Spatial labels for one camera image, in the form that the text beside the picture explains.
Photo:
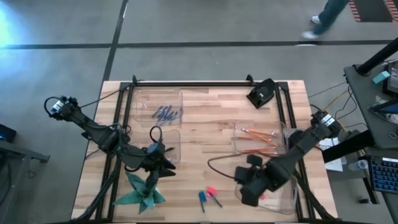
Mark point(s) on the pink eraser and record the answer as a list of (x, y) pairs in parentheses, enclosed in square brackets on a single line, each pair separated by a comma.
[(211, 190)]

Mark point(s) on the black pole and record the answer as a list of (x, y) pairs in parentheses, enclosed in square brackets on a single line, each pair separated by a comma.
[(379, 56)]

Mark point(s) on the green artificial succulent plant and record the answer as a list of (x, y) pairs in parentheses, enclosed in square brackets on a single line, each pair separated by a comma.
[(136, 199)]

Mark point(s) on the black hole punch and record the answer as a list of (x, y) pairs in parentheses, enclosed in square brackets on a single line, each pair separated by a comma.
[(261, 93)]

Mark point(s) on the clear plastic bag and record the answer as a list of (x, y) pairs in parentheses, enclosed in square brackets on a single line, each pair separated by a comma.
[(392, 118)]

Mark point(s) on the black aluminium table frame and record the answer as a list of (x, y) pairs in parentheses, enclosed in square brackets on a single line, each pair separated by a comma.
[(202, 84)]

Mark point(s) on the clear plastic bottle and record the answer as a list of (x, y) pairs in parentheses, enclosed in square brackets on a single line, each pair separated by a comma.
[(357, 165)]

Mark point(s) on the dark device with blue light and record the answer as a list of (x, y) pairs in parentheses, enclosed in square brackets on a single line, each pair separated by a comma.
[(7, 133)]

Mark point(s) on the black mat with striped edges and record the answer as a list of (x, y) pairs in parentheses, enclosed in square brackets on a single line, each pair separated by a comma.
[(373, 11)]

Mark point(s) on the teal box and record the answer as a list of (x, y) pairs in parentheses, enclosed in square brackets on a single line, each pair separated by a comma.
[(381, 77)]

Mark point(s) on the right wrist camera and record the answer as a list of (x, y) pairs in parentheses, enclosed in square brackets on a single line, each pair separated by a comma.
[(241, 175)]

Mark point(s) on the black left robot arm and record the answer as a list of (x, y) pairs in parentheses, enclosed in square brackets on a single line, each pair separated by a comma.
[(93, 130)]

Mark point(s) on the dark tablet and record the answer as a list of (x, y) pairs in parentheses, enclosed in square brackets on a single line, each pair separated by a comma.
[(388, 107)]

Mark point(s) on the person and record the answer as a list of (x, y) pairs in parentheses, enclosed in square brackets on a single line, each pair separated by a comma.
[(326, 15)]

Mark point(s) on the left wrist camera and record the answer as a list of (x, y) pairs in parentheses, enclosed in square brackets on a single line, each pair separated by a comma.
[(151, 147)]

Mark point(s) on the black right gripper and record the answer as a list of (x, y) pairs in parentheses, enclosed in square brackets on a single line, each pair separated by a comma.
[(259, 177)]

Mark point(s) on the black keyboard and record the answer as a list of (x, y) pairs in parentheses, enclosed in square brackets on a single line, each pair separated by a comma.
[(385, 174)]

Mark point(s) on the grey metal side table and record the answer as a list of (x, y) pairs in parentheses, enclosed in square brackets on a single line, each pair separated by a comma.
[(18, 152)]

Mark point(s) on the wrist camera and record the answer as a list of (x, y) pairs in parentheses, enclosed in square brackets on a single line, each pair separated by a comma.
[(151, 147), (241, 175)]

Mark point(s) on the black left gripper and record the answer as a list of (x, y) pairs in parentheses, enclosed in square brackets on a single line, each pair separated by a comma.
[(150, 163)]

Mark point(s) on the blue printed eraser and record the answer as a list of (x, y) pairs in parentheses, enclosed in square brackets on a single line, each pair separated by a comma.
[(202, 196)]

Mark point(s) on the black desk beam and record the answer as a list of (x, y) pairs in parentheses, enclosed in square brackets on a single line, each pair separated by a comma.
[(348, 146)]

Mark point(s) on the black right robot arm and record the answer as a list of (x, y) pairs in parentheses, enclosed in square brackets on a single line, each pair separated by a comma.
[(298, 146)]

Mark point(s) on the small black object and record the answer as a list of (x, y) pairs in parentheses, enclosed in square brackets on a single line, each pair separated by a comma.
[(363, 201)]

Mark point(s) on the dark screen device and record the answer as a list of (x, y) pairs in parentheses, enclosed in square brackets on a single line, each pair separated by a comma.
[(392, 77)]

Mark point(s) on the white paper sheet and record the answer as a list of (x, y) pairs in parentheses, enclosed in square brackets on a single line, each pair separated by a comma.
[(332, 165)]

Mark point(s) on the grey desk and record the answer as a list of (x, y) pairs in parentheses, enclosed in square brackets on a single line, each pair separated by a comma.
[(367, 93)]

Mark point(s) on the clear plastic bin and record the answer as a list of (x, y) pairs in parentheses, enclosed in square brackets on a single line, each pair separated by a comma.
[(174, 137), (143, 102), (280, 127), (280, 202)]

